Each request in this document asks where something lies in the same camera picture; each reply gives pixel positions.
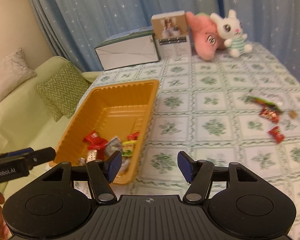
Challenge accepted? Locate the red bow candy wrapper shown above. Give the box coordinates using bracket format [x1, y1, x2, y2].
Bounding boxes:
[87, 140, 108, 162]

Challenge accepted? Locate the grey snack bar wrapper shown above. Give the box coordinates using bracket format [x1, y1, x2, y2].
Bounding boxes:
[104, 136, 122, 157]

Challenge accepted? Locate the red snack packet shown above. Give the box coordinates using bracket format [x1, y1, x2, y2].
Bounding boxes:
[83, 131, 103, 144]

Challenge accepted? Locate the yellow green snack packet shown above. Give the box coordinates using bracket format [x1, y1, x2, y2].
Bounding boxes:
[122, 132, 140, 157]

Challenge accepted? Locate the small red candy packet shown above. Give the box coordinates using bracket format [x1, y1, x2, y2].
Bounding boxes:
[268, 126, 285, 144]

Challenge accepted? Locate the orange plastic tray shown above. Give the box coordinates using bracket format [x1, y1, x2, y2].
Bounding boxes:
[50, 80, 159, 185]

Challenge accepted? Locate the green floral tablecloth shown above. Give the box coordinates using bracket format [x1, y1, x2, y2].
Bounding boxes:
[72, 41, 300, 240]

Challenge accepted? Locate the green zigzag cushion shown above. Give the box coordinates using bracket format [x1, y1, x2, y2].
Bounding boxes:
[35, 62, 90, 122]

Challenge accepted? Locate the beige cushion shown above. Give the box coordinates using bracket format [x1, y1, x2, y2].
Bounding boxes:
[0, 48, 37, 102]

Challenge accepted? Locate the green silver snack bag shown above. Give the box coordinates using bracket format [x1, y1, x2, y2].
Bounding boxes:
[248, 89, 284, 113]

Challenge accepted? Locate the red foil candy pack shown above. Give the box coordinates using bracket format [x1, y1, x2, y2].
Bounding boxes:
[259, 107, 280, 124]

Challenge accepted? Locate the small brown candy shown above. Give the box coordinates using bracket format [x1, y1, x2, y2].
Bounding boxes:
[288, 110, 298, 119]

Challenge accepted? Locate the white green cardboard box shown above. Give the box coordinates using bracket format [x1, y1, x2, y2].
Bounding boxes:
[95, 27, 160, 70]

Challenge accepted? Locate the pink plush toy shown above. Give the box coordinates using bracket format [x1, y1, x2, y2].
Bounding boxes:
[185, 11, 225, 61]

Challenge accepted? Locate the tan product box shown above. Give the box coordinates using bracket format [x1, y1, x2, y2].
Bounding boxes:
[151, 11, 192, 59]

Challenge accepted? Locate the white bunny plush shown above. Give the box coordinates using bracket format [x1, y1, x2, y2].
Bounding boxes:
[210, 9, 253, 58]

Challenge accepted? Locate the blue starry curtain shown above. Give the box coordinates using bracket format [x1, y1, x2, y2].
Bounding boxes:
[30, 0, 300, 82]

